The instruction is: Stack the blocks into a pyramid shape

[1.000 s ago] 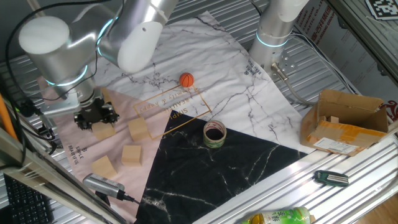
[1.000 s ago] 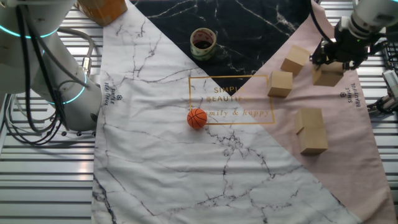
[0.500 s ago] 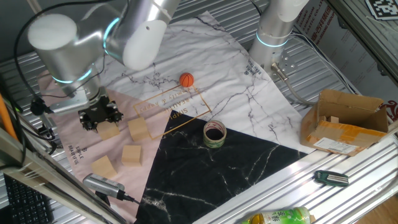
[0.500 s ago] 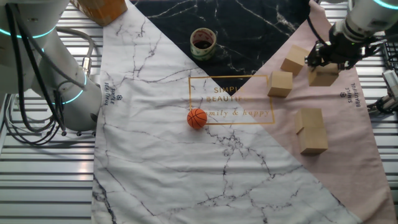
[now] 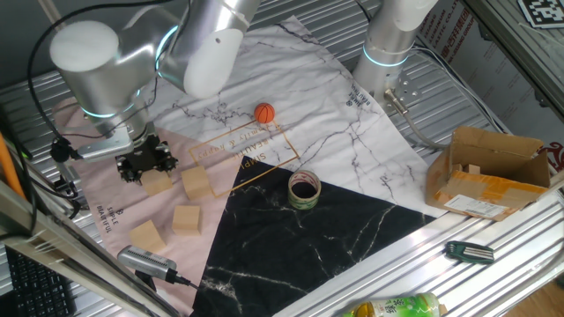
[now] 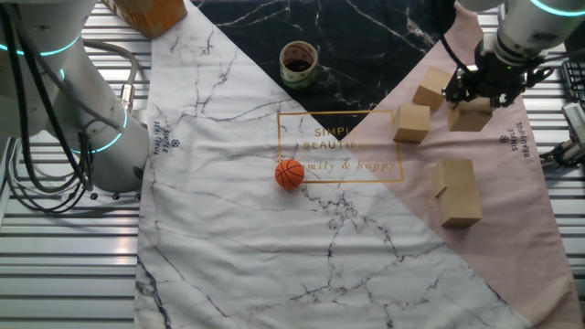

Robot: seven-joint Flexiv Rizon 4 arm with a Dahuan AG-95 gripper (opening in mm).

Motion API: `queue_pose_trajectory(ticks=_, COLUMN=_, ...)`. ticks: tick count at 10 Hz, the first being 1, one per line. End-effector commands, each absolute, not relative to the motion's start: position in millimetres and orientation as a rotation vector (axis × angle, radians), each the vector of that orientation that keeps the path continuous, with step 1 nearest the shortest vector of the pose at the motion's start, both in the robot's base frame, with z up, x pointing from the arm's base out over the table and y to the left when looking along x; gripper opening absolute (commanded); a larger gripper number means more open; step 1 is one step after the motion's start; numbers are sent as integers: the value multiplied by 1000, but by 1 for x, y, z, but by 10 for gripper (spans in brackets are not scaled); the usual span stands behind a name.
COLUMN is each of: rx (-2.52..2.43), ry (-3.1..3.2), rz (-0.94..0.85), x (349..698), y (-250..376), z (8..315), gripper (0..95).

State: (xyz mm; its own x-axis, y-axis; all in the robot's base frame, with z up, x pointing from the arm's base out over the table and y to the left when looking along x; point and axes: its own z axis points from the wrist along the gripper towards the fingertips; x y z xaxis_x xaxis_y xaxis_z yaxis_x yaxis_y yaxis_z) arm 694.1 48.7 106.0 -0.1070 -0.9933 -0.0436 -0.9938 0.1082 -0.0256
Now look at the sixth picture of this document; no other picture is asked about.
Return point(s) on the roll of clear tape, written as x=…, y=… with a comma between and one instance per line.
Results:
x=298, y=73

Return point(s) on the marble pink black cloth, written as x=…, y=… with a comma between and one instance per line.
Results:
x=251, y=251

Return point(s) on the small orange basketball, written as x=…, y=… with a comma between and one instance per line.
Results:
x=290, y=174

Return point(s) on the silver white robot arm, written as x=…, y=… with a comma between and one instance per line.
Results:
x=91, y=114

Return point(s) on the black device mount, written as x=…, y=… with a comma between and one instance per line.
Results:
x=566, y=155

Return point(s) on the open cardboard box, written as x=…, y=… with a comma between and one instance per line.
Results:
x=146, y=13

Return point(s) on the small silver device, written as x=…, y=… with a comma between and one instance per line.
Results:
x=576, y=121

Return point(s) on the wooden cube block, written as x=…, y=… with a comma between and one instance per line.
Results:
x=429, y=89
x=459, y=205
x=411, y=123
x=457, y=176
x=468, y=119

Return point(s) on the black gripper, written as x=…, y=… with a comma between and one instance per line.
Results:
x=498, y=75

